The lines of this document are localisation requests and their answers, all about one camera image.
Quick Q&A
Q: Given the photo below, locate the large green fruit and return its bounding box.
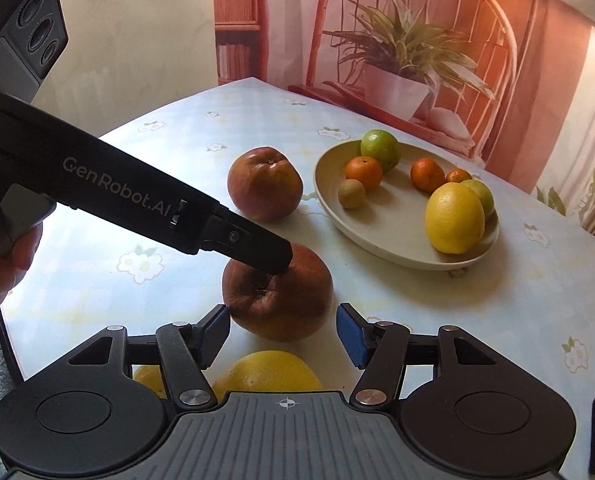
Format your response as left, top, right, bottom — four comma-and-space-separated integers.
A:
360, 129, 401, 174

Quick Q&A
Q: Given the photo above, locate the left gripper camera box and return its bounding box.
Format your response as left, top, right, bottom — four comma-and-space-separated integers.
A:
0, 0, 69, 103

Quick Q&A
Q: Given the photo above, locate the tiny mandarin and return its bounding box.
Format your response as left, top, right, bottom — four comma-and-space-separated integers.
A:
445, 168, 472, 183

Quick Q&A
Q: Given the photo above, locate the small mandarin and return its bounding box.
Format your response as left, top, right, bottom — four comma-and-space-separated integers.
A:
344, 156, 383, 192
409, 157, 446, 193

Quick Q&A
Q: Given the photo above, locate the yellow lemon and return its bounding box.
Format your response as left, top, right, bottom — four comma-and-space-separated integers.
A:
424, 182, 485, 255

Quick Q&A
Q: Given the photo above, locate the small brown longan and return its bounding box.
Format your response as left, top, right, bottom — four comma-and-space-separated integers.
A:
337, 179, 366, 209

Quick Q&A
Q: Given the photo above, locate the person left hand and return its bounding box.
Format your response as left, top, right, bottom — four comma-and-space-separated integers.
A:
0, 223, 43, 305

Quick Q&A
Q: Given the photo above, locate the red apple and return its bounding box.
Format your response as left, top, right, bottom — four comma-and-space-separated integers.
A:
227, 146, 303, 222
222, 243, 333, 342

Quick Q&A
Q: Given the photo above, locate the cream round plate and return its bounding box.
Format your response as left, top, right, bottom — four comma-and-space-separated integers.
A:
314, 140, 499, 271

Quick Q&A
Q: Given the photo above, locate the printed room backdrop cloth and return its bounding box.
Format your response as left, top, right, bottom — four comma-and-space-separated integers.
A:
214, 0, 595, 236

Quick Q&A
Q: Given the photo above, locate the small green lime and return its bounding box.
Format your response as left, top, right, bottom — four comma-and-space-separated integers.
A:
461, 179, 495, 220

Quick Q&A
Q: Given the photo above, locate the floral checked tablecloth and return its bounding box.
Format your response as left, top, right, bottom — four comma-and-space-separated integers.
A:
0, 77, 595, 480

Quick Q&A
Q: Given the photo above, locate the yellow green pear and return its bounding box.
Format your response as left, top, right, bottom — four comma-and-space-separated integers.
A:
133, 365, 168, 399

